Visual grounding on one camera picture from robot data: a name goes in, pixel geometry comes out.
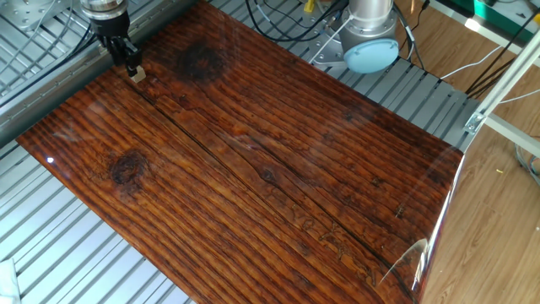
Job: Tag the silver perforated mount plate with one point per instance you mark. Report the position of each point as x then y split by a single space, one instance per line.
25 12

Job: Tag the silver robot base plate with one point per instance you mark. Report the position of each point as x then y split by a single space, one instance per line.
327 55

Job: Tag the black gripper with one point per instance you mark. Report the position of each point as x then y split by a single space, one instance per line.
110 28

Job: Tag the glossy wood grain mat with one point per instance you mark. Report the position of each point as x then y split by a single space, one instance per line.
274 169

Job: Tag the green bench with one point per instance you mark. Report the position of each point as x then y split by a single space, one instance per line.
498 12

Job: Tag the white cloth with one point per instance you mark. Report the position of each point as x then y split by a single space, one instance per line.
8 280

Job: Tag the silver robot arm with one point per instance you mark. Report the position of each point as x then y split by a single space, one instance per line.
367 34

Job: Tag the aluminium frame post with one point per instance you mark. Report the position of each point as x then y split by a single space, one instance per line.
502 84

